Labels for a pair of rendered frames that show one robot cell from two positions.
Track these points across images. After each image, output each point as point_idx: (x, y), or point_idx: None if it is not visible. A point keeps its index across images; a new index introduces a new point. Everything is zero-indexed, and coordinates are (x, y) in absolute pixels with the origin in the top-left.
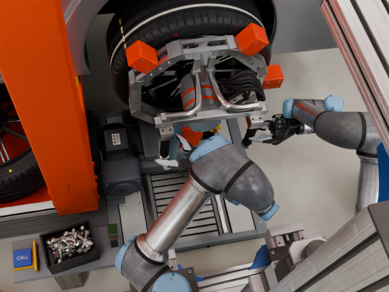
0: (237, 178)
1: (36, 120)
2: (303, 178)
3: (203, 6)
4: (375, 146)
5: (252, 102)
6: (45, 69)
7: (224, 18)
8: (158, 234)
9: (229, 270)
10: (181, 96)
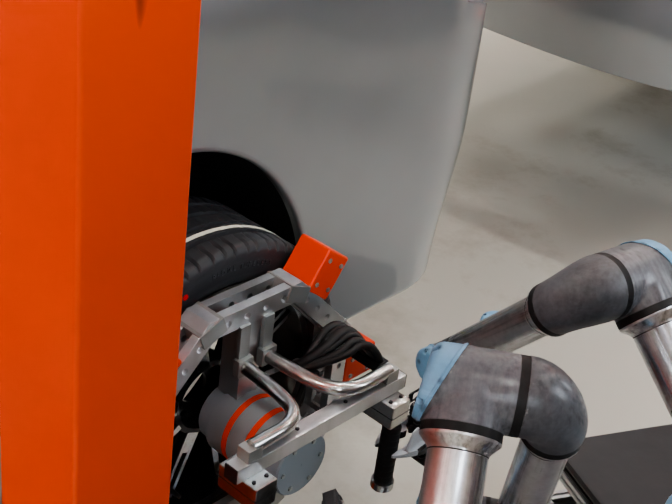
0: (528, 380)
1: (104, 450)
2: None
3: (208, 234)
4: (651, 290)
5: (379, 367)
6: (149, 276)
7: (255, 240)
8: None
9: None
10: (220, 440)
